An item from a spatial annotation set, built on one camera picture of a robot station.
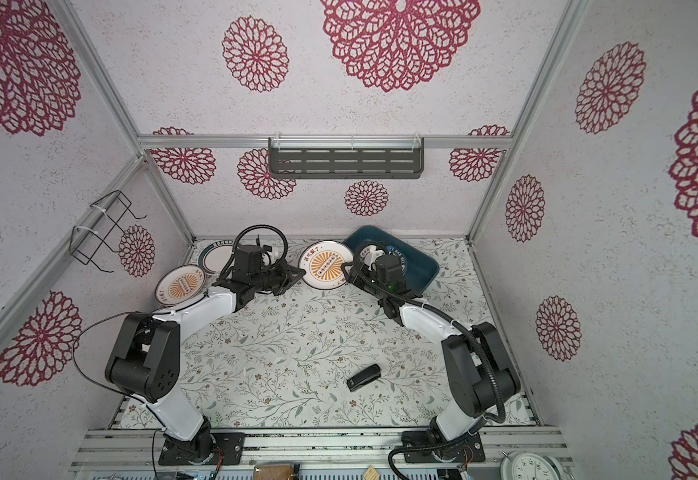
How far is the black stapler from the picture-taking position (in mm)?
833

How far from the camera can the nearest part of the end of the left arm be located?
701 millimetres

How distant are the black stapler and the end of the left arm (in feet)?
1.06
